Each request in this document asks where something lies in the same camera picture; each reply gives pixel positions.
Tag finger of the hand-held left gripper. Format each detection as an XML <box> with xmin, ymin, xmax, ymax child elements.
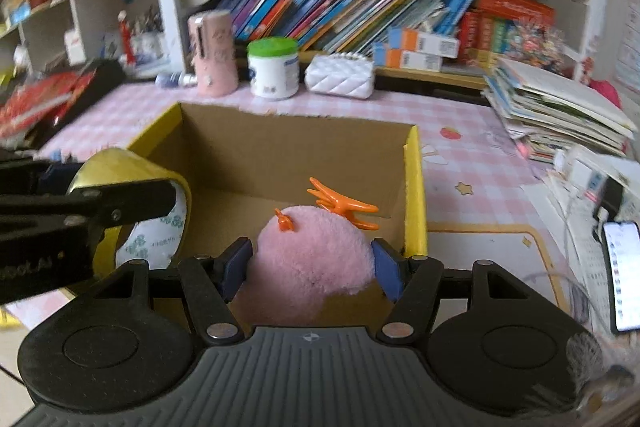
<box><xmin>0</xmin><ymin>179</ymin><xmax>177</xmax><ymax>233</ymax></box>
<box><xmin>0</xmin><ymin>162</ymin><xmax>83</xmax><ymax>198</ymax></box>

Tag colourful candy bouquet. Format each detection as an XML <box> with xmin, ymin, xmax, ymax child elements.
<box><xmin>507</xmin><ymin>19</ymin><xmax>566</xmax><ymax>68</ymax></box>

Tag white jar green lid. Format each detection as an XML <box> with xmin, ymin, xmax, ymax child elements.
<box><xmin>247</xmin><ymin>38</ymin><xmax>301</xmax><ymax>100</ymax></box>

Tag red boxed book set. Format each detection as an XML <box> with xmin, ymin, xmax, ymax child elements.
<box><xmin>457</xmin><ymin>0</ymin><xmax>556</xmax><ymax>62</ymax></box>

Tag pink checked tablecloth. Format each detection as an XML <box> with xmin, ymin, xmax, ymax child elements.
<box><xmin>37</xmin><ymin>79</ymin><xmax>576</xmax><ymax>313</ymax></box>

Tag yellow bordered desk mat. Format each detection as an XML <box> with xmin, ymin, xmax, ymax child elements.
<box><xmin>427</xmin><ymin>222</ymin><xmax>576</xmax><ymax>313</ymax></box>

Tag orange blue white carton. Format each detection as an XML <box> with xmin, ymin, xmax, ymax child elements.
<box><xmin>387</xmin><ymin>27</ymin><xmax>461</xmax><ymax>58</ymax></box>
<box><xmin>372</xmin><ymin>44</ymin><xmax>443</xmax><ymax>72</ymax></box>

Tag stack of booklets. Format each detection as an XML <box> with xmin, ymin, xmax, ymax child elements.
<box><xmin>482</xmin><ymin>57</ymin><xmax>638</xmax><ymax>162</ymax></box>

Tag white power strip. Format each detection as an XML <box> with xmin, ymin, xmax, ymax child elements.
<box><xmin>552</xmin><ymin>147</ymin><xmax>626</xmax><ymax>212</ymax></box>

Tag white shelf unit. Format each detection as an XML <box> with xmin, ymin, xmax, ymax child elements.
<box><xmin>0</xmin><ymin>0</ymin><xmax>168</xmax><ymax>80</ymax></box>

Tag red decorations in plastic bag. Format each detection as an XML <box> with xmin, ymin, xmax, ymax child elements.
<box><xmin>0</xmin><ymin>69</ymin><xmax>98</xmax><ymax>140</ymax></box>

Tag row of colourful books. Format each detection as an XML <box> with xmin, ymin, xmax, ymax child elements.
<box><xmin>215</xmin><ymin>0</ymin><xmax>476</xmax><ymax>52</ymax></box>

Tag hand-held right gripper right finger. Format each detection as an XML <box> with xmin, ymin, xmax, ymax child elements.
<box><xmin>372</xmin><ymin>241</ymin><xmax>546</xmax><ymax>343</ymax></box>

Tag yellow cardboard box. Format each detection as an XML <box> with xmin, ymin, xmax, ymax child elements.
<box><xmin>127</xmin><ymin>102</ymin><xmax>429</xmax><ymax>328</ymax></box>

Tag red tassel ornament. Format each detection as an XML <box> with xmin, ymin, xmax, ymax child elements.
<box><xmin>117</xmin><ymin>9</ymin><xmax>136</xmax><ymax>62</ymax></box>

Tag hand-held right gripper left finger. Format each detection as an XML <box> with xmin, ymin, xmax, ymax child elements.
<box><xmin>65</xmin><ymin>237</ymin><xmax>253</xmax><ymax>343</ymax></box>

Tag white quilted purse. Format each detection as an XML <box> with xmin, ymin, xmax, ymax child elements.
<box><xmin>305</xmin><ymin>52</ymin><xmax>376</xmax><ymax>100</ymax></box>

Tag pink cylinder humidifier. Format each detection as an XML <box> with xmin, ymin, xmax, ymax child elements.
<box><xmin>187</xmin><ymin>9</ymin><xmax>238</xmax><ymax>96</ymax></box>

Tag small spray bottle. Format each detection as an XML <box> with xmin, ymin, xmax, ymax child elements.
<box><xmin>155</xmin><ymin>72</ymin><xmax>198</xmax><ymax>88</ymax></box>

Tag black electronic keyboard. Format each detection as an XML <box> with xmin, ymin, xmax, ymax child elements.
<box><xmin>0</xmin><ymin>59</ymin><xmax>128</xmax><ymax>148</ymax></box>

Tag yellow tape roll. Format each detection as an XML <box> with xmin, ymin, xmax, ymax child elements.
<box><xmin>66</xmin><ymin>148</ymin><xmax>193</xmax><ymax>280</ymax></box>

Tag alphabet wall poster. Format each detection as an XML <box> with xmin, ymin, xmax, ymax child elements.
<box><xmin>615</xmin><ymin>7</ymin><xmax>640</xmax><ymax>92</ymax></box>

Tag smartphone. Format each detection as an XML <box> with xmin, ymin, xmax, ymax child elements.
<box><xmin>600</xmin><ymin>221</ymin><xmax>640</xmax><ymax>334</ymax></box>

